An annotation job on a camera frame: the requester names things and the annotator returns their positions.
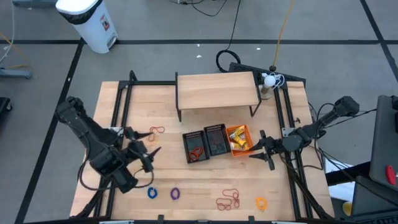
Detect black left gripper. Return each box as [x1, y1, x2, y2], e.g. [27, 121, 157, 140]
[123, 126, 162, 174]

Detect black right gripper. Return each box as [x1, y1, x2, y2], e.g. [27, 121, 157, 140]
[248, 129, 287, 171]

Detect orange plastic slotted basket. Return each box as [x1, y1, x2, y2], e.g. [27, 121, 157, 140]
[225, 124, 255, 158]

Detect black plastic slotted basket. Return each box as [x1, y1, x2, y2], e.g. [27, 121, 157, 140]
[182, 130, 211, 164]
[203, 123, 232, 157]

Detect yellow spiral coil wristband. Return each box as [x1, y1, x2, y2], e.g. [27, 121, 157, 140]
[255, 197, 269, 212]

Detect purple spiral coil wristband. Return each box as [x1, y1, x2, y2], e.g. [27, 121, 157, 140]
[170, 187, 182, 202]

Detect white bulb lamp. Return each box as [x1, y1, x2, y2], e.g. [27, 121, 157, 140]
[260, 73, 285, 100]

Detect wooden shelf riser black legs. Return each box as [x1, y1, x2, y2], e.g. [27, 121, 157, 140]
[174, 71, 262, 123]

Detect black equipment plate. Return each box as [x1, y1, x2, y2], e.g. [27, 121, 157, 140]
[229, 62, 307, 84]

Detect white sheet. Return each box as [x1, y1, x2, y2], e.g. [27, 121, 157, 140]
[325, 158, 357, 203]

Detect yellow round object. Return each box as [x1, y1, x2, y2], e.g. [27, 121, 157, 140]
[341, 201, 354, 216]

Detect grey laptop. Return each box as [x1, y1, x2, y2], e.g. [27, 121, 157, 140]
[351, 175, 398, 218]

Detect grey monitor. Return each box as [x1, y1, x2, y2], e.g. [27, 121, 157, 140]
[369, 95, 398, 191]

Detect white trash can black bag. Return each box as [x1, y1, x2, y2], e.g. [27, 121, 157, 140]
[55, 0, 119, 55]

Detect red emergency button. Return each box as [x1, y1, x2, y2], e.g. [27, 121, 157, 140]
[385, 165, 397, 187]

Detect grey stand foot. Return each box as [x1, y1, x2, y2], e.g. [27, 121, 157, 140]
[0, 67, 33, 80]

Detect black aluminium rig frame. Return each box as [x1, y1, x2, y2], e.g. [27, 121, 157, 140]
[70, 70, 335, 224]

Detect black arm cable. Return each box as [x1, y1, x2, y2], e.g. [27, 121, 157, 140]
[78, 155, 155, 191]

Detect yellow hanging cable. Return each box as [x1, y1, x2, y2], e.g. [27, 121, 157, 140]
[269, 0, 295, 72]

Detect black floor cable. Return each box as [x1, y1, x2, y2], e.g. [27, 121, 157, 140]
[169, 0, 243, 74]

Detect yellow floor cable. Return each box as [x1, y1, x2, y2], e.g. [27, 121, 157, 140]
[0, 32, 31, 70]

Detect white floor cable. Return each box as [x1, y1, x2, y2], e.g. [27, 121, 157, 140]
[0, 0, 16, 63]

